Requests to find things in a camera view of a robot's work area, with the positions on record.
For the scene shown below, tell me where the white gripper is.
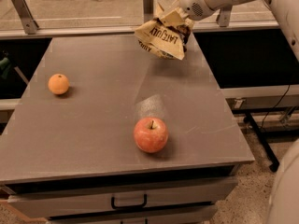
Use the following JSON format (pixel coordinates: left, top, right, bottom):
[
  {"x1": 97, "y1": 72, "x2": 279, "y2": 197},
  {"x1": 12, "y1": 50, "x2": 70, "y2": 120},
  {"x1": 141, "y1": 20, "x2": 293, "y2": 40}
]
[{"x1": 159, "y1": 0, "x2": 214, "y2": 27}]

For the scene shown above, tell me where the brown chip bag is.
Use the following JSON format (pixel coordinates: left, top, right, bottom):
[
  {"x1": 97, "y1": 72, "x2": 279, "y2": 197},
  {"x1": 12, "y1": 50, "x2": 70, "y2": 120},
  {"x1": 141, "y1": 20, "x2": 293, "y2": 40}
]
[{"x1": 135, "y1": 6, "x2": 194, "y2": 60}]

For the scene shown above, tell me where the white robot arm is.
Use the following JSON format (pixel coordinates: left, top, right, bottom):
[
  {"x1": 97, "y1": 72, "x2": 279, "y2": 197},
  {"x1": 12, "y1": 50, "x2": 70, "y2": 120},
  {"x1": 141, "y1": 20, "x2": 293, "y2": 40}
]
[{"x1": 172, "y1": 0, "x2": 299, "y2": 224}]

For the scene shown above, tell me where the red apple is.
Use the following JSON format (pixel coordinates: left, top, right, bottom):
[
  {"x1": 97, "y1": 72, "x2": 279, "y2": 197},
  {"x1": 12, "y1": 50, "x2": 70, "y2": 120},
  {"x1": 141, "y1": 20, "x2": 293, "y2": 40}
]
[{"x1": 134, "y1": 117, "x2": 168, "y2": 153}]

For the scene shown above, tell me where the black stand leg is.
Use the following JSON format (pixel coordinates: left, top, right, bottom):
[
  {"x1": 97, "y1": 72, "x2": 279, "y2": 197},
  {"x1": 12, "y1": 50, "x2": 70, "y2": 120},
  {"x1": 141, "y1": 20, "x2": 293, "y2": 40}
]
[{"x1": 244, "y1": 112, "x2": 279, "y2": 173}]

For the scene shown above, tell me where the orange fruit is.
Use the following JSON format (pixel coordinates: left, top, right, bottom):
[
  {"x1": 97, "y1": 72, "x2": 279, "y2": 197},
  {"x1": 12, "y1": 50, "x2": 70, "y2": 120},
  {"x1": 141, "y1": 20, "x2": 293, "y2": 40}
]
[{"x1": 48, "y1": 74, "x2": 69, "y2": 95}]

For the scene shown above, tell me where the upper grey drawer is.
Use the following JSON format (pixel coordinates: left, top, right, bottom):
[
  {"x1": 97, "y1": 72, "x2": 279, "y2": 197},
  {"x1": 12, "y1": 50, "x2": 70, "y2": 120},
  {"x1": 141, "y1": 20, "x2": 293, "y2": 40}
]
[{"x1": 8, "y1": 176, "x2": 237, "y2": 218}]

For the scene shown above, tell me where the grey drawer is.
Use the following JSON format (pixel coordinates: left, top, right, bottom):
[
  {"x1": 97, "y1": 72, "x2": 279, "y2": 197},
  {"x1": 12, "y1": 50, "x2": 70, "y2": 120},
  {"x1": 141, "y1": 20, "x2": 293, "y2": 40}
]
[
  {"x1": 8, "y1": 176, "x2": 237, "y2": 218},
  {"x1": 47, "y1": 205, "x2": 217, "y2": 224}
]

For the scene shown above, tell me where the lower grey drawer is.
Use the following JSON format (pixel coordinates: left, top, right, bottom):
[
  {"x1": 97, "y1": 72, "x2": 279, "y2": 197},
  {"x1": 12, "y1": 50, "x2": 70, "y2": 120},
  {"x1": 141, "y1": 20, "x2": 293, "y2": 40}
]
[{"x1": 47, "y1": 205, "x2": 217, "y2": 224}]

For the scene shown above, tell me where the middle metal railing bracket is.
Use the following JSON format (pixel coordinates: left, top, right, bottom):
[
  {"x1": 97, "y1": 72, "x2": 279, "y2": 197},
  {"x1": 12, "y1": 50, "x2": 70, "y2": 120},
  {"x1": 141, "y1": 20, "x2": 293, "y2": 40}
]
[{"x1": 143, "y1": 0, "x2": 154, "y2": 21}]

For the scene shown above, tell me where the metal railing bracket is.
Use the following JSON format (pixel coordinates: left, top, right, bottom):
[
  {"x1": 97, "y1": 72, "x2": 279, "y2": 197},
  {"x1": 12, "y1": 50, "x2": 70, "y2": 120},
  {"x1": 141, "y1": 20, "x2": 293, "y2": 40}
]
[
  {"x1": 216, "y1": 6, "x2": 232, "y2": 27},
  {"x1": 11, "y1": 0, "x2": 39, "y2": 35},
  {"x1": 143, "y1": 0, "x2": 154, "y2": 21}
]

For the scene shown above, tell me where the right metal railing bracket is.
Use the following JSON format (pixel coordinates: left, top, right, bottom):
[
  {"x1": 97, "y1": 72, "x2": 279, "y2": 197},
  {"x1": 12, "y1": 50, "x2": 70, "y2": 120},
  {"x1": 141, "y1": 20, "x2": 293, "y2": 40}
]
[{"x1": 216, "y1": 6, "x2": 232, "y2": 27}]

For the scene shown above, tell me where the black cable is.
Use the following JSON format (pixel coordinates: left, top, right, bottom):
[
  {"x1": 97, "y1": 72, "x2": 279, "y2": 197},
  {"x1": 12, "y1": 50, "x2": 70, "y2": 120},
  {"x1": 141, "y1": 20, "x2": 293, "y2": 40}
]
[{"x1": 260, "y1": 84, "x2": 292, "y2": 129}]

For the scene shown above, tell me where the left metal railing bracket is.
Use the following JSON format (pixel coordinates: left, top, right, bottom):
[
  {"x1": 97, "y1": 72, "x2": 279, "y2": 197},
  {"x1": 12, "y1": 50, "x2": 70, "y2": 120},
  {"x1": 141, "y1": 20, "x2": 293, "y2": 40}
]
[{"x1": 11, "y1": 0, "x2": 39, "y2": 35}]

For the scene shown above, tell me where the metal window rail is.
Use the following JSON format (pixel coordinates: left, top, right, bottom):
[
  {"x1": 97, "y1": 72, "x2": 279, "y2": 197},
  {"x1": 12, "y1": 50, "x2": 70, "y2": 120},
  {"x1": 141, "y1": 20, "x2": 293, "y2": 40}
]
[{"x1": 0, "y1": 21, "x2": 279, "y2": 40}]

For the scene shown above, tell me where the black drawer handle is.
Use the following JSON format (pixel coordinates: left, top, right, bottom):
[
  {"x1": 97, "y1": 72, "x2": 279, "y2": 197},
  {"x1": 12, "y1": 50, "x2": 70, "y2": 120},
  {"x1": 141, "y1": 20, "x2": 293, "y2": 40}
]
[{"x1": 110, "y1": 194, "x2": 148, "y2": 210}]

